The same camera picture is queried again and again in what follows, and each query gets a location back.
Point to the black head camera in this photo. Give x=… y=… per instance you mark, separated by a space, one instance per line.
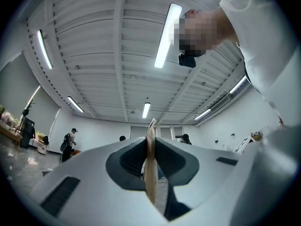
x=187 y=59

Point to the green potted plant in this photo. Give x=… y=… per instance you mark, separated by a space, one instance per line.
x=29 y=108

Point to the black backpack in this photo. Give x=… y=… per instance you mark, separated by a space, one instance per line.
x=65 y=140

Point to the long ceiling light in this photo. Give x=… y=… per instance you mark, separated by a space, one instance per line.
x=202 y=114
x=146 y=110
x=75 y=104
x=168 y=35
x=237 y=84
x=44 y=49

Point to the person's head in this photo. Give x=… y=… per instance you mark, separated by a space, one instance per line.
x=202 y=32

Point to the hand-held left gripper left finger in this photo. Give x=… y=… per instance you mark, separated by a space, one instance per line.
x=98 y=196

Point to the wooden table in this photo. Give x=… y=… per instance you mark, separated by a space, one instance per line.
x=10 y=133

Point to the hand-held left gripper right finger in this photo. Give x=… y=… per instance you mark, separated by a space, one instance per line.
x=211 y=180

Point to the wooden toothbrush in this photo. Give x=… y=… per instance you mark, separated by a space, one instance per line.
x=150 y=173

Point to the white air conditioner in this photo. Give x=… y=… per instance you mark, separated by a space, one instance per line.
x=221 y=103

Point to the white kiosk stand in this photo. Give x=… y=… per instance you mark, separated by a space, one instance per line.
x=243 y=143

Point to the white round robot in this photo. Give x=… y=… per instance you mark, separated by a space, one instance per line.
x=43 y=146

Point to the person's white shirt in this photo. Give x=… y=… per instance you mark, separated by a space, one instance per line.
x=265 y=43

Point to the black cabinet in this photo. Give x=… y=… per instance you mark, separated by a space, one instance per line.
x=27 y=132

